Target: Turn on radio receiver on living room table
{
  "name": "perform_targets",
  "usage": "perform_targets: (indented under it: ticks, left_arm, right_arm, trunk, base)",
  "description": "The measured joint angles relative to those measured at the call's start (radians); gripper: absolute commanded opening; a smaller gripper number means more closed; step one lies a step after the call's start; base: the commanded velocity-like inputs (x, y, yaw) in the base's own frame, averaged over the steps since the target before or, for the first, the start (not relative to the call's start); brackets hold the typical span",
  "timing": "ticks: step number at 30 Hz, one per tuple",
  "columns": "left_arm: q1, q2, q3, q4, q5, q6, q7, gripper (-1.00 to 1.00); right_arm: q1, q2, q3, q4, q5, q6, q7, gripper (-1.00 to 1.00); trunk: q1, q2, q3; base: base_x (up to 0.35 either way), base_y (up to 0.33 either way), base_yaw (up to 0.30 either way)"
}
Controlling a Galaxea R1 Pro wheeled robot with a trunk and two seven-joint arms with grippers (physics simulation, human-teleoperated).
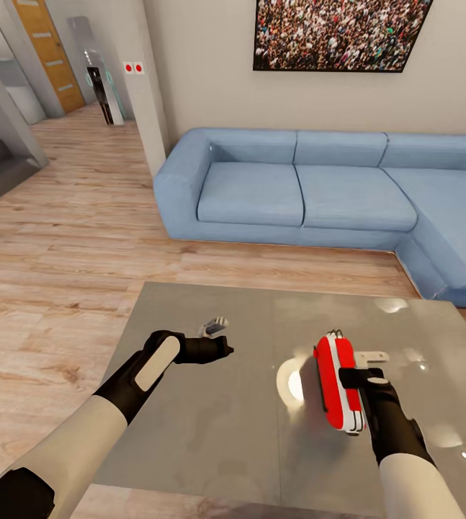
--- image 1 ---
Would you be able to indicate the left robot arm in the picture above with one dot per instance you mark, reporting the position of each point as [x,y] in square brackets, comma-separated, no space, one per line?
[49,481]

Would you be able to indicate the standing mirror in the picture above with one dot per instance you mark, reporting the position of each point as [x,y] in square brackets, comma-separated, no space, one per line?
[97,73]

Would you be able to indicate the radio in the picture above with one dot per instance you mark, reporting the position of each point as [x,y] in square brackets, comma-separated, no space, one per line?
[341,405]

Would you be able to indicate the coffee table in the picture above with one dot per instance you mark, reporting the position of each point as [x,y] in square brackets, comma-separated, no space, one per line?
[250,427]

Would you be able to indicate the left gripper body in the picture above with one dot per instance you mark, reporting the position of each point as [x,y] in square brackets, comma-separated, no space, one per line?
[211,349]

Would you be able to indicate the door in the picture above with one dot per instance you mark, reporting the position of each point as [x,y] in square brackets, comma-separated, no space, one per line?
[38,24]

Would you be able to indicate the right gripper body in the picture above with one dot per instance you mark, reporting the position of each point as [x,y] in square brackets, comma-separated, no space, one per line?
[349,376]

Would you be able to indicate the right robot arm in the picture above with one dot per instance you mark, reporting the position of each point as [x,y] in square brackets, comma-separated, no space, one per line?
[412,485]

